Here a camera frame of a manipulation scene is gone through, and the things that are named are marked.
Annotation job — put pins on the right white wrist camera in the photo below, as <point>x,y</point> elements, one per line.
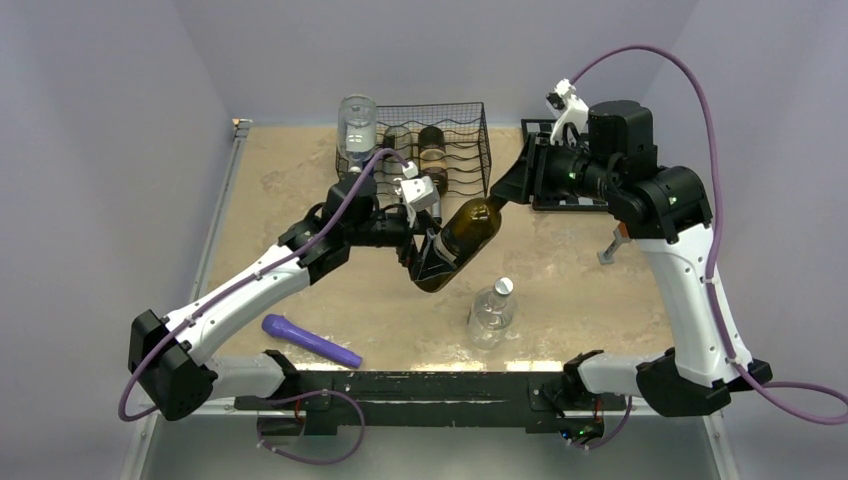
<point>569,109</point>

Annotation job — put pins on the olive green wine bottle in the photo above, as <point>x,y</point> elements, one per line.
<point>432,160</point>

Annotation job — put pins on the purple flashlight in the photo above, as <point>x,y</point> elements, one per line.
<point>278,326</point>

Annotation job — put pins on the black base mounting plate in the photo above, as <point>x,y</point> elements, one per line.
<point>328,400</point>

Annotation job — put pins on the black wire wine rack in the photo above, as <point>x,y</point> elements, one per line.
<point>466,136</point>

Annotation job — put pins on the clear bottle white cap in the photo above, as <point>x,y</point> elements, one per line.
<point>356,131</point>
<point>491,314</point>

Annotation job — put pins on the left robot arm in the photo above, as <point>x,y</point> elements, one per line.
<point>173,357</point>

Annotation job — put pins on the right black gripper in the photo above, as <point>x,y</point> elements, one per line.
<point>533,166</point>

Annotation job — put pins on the black white chessboard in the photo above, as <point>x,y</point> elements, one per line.
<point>558,203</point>

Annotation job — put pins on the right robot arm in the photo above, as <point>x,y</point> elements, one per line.
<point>666,212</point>

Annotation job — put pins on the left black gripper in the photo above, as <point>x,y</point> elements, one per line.
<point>427,262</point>

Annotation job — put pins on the dark green wine bottle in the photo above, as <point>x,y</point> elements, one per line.
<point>481,219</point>

